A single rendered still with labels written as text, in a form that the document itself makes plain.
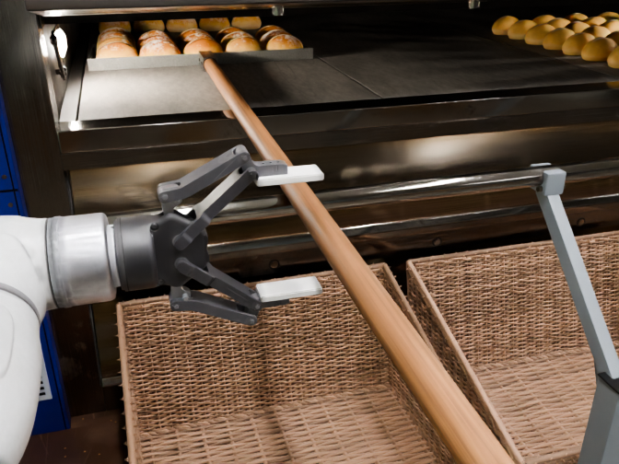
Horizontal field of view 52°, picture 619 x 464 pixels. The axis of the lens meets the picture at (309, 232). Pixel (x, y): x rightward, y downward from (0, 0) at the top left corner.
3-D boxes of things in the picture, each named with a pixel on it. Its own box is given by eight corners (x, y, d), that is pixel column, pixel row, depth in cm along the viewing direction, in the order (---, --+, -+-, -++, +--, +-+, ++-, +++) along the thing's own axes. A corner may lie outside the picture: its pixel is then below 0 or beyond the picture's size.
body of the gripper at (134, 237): (109, 203, 66) (200, 193, 68) (120, 274, 69) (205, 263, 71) (109, 233, 59) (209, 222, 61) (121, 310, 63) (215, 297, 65)
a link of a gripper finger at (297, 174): (251, 177, 66) (251, 169, 66) (316, 170, 68) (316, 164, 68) (257, 187, 64) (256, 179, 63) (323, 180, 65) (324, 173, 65)
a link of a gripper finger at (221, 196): (178, 237, 67) (169, 229, 67) (253, 163, 66) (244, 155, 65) (181, 253, 64) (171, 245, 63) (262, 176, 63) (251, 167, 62)
